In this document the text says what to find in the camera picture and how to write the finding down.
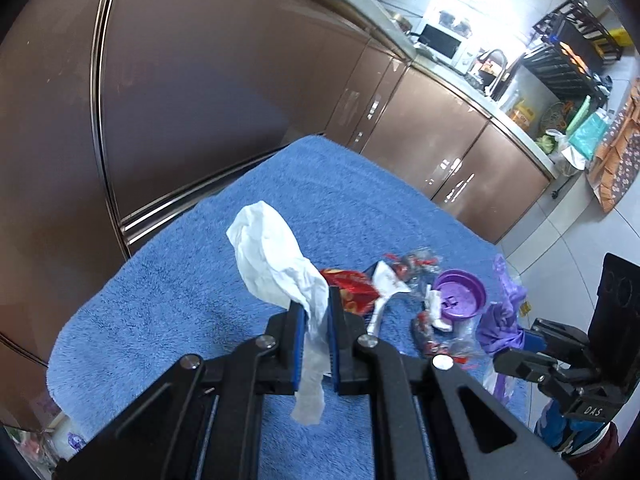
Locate metal faucet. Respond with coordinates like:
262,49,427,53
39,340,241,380
479,49,512,97

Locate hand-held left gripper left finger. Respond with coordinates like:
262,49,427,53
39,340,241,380
55,305,307,480

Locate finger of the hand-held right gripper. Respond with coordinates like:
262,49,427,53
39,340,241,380
492,347,566,396
525,317,596,361

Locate small white crumpled paper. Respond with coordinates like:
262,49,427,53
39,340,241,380
425,287,453,332

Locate black power plug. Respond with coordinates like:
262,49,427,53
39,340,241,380
550,175,576,202

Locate orange patterned cloth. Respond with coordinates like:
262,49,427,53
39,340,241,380
585,80,640,213

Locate white microwave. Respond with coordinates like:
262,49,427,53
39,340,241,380
416,19,469,62

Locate red snack wrapper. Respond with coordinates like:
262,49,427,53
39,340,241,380
320,268,381,317

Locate blue patterned cloth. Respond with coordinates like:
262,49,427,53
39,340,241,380
534,400,621,453

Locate brown refrigerator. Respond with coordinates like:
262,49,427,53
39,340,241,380
0,0,373,366

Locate purple plastic bag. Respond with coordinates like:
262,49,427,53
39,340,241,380
475,254,528,406

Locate brown kitchen cabinets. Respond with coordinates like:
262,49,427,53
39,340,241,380
325,40,557,246

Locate black dish rack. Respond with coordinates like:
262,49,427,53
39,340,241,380
510,0,624,107

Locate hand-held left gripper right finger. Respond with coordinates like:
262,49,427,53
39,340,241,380
327,285,581,480

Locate purple plastic lid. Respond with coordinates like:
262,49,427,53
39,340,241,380
431,269,487,320

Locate white torn wrapper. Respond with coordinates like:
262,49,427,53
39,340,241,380
367,260,412,337

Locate yellow snack bag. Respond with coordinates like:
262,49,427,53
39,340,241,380
507,100,536,129

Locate clear plastic bag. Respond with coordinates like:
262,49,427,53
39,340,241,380
545,130,592,177

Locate green plastic pack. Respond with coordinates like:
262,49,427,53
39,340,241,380
565,95,617,161

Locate blue towel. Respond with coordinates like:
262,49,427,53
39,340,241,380
47,135,531,461

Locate white tissue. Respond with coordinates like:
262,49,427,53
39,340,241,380
226,201,331,427

